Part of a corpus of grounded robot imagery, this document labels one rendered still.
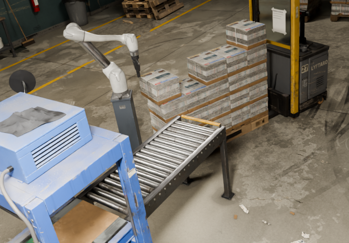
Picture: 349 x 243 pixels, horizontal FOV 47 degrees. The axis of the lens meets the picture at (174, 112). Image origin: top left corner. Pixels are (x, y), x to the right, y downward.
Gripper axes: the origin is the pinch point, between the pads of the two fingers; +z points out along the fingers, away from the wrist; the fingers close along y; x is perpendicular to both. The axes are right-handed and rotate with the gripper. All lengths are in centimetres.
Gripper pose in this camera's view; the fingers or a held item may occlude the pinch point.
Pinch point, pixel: (138, 73)
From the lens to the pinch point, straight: 409.2
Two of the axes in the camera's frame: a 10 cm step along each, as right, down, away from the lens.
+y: -5.3, -3.4, 7.8
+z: 1.4, 8.7, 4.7
